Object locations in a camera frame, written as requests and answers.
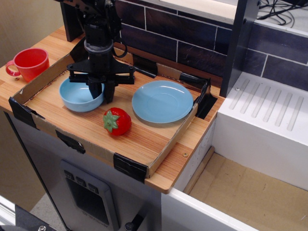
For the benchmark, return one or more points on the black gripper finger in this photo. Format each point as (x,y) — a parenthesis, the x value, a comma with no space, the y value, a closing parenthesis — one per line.
(109,89)
(95,88)

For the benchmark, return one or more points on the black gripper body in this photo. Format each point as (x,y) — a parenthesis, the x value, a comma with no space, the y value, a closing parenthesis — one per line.
(99,66)

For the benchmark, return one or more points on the light blue bowl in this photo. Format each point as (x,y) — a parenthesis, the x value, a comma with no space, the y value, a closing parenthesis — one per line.
(77,96)

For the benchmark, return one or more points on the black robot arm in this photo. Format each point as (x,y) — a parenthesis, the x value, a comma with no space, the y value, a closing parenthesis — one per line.
(100,22)

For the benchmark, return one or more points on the light blue plate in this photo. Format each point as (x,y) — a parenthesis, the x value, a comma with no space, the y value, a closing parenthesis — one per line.
(162,102)

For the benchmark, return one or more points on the red toy strawberry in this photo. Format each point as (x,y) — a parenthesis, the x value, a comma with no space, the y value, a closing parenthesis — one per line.
(116,121)

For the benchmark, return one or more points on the red plastic cup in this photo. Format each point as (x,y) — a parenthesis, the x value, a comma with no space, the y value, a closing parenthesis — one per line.
(28,64)

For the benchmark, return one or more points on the grey toy oven front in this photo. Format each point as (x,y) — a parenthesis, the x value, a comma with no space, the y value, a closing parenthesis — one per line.
(88,194)

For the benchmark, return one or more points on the black device bottom left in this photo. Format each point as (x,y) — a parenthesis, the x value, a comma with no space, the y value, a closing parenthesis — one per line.
(18,219)

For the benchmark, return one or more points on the white toy sink unit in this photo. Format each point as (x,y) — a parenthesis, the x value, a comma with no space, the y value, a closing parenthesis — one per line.
(250,172)

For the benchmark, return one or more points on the cardboard tray frame with tape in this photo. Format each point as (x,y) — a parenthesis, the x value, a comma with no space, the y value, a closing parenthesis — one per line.
(155,154)

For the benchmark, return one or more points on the dark vertical post left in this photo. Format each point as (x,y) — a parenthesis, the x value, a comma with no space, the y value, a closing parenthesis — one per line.
(71,16)

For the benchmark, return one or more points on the dark vertical post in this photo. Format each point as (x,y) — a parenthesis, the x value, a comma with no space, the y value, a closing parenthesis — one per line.
(71,16)
(246,14)

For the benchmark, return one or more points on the dark vertical post right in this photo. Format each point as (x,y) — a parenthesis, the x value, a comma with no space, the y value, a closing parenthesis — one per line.
(246,14)

